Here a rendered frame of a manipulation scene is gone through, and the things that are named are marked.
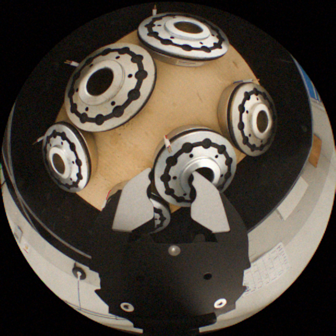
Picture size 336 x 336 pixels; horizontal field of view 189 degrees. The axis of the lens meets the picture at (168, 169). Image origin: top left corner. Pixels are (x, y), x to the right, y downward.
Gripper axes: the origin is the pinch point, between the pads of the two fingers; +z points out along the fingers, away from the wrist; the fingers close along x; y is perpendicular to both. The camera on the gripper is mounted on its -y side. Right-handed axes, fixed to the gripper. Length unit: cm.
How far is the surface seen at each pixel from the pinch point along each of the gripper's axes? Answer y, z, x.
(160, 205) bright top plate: 4.7, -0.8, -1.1
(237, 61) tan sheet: -16.5, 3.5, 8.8
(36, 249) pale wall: 179, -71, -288
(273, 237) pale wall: 162, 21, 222
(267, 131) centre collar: -6.5, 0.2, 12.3
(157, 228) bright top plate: 10.7, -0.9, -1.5
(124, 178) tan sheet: 2.6, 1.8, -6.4
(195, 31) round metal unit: -18.3, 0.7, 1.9
